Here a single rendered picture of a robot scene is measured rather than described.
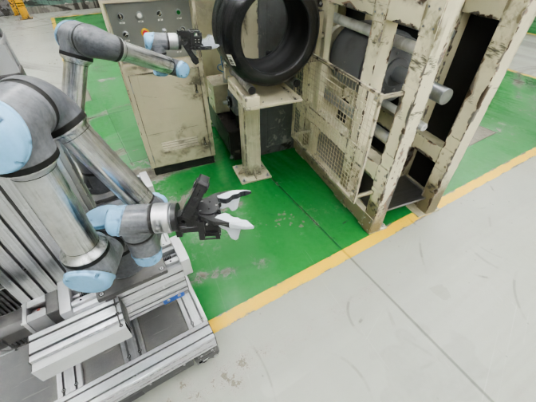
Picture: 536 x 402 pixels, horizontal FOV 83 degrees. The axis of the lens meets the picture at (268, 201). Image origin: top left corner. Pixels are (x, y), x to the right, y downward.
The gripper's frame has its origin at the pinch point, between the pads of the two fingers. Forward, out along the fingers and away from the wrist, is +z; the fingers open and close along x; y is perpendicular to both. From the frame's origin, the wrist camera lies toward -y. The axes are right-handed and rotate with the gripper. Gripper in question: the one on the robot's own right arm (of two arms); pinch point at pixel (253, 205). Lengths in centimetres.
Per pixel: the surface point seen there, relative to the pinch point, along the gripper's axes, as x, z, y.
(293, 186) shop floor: -148, 37, 87
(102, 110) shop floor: -304, -164, 66
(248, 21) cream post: -148, 5, -30
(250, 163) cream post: -160, 2, 70
